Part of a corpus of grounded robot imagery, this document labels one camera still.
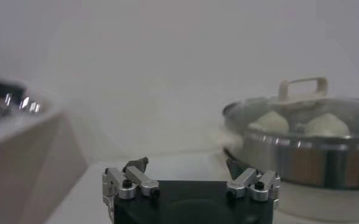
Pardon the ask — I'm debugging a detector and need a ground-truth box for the round glass pot lid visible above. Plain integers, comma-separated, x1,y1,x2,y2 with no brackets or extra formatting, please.
223,76,359,141

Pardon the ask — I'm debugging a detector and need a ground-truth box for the steel steamer pot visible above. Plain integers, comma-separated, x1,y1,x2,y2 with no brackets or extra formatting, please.
218,127,359,223

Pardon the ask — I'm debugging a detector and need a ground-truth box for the white side table with mouse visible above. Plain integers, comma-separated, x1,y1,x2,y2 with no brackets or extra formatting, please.
0,103,88,224

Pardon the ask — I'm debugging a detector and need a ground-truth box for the white steamed baozi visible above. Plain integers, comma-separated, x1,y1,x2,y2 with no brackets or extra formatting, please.
304,113,350,138
249,110,290,135

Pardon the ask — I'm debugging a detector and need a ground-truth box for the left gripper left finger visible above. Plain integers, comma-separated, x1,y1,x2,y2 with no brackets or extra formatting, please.
102,156,161,211

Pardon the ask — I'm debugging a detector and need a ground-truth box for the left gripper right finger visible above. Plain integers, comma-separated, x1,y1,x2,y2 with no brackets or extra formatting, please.
226,158,282,203

